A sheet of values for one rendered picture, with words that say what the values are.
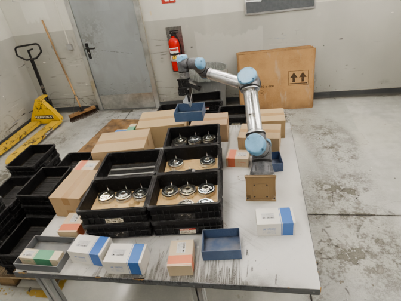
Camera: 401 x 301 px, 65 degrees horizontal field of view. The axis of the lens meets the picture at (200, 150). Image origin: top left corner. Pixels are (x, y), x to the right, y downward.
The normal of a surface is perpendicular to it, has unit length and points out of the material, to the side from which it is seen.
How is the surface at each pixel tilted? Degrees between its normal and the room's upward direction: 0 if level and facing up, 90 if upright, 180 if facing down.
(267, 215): 0
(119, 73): 90
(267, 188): 90
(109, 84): 90
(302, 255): 0
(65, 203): 90
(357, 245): 0
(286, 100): 72
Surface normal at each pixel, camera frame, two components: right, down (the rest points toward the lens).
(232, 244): -0.13, -0.84
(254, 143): -0.36, -0.06
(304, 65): -0.18, 0.38
